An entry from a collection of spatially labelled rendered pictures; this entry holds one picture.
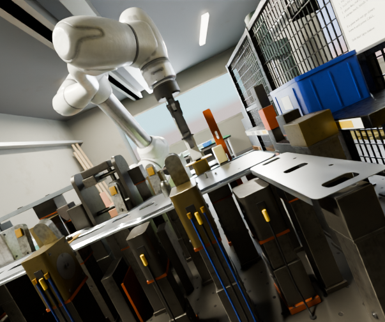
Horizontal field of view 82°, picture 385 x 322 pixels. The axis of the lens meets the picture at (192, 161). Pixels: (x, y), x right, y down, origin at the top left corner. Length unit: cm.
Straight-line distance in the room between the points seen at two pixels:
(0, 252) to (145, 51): 87
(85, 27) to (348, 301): 77
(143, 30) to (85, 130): 655
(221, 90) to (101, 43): 670
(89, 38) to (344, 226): 56
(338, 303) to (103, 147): 668
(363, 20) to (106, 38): 65
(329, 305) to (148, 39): 74
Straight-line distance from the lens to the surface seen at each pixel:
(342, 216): 34
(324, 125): 59
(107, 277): 75
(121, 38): 61
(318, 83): 72
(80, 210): 95
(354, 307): 61
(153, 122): 711
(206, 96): 712
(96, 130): 702
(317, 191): 33
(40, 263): 60
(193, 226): 45
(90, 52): 57
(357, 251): 38
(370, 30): 81
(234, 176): 57
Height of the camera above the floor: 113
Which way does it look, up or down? 6 degrees down
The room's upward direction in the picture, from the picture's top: 25 degrees counter-clockwise
